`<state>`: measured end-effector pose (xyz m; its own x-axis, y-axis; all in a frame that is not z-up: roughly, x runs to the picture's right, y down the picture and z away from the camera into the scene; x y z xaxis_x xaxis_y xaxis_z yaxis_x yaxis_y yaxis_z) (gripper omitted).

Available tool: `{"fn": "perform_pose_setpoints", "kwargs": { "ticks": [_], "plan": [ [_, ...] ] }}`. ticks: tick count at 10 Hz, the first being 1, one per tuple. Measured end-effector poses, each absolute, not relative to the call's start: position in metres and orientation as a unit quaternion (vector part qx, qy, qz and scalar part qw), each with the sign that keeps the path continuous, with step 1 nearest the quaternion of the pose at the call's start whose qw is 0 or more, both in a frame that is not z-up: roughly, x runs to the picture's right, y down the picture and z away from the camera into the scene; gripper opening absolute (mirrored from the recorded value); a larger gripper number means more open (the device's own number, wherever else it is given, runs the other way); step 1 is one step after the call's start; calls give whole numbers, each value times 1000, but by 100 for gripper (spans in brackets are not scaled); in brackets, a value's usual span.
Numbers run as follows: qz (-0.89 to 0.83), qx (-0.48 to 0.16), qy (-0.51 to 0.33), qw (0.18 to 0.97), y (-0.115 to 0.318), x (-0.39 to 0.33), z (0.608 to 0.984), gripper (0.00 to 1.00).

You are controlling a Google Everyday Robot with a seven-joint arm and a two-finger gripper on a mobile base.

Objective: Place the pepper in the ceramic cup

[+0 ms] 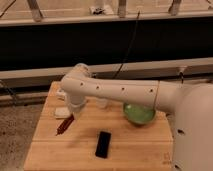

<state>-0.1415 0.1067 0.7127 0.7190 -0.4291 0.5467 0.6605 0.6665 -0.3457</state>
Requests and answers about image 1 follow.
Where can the wooden table board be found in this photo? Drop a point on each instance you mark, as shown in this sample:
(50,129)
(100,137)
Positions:
(132,148)

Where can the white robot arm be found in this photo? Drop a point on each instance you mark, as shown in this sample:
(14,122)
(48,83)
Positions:
(191,104)

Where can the black rectangular block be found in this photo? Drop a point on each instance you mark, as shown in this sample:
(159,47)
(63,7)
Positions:
(103,144)

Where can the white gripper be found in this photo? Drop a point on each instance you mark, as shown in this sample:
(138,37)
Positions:
(75,105)

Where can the red pepper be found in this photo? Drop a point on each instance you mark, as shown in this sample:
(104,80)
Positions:
(64,125)

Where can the green bowl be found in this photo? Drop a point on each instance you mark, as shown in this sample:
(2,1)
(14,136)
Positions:
(138,115)

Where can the clear plastic cup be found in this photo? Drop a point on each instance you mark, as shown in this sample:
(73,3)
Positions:
(102,103)

